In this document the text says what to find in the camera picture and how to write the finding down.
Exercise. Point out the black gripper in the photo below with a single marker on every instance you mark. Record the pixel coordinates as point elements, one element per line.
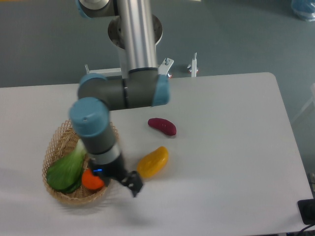
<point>116,170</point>

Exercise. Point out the black device at table edge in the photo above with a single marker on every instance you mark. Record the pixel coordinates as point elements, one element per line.
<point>307,211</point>

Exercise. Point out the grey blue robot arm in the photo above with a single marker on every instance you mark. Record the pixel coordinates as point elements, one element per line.
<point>143,86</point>

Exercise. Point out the purple sweet potato toy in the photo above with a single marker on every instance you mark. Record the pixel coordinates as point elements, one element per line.
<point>163,125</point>

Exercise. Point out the orange toy fruit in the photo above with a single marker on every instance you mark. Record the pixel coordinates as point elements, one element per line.
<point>90,181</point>

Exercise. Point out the green bok choy toy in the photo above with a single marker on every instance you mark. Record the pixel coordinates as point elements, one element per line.
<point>65,174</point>

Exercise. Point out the woven wicker basket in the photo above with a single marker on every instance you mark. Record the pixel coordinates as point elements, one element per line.
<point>62,143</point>

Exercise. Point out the yellow mango toy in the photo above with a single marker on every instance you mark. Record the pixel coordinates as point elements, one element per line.
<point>153,162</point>

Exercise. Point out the blue plastic bag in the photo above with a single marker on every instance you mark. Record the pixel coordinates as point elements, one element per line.
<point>304,9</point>

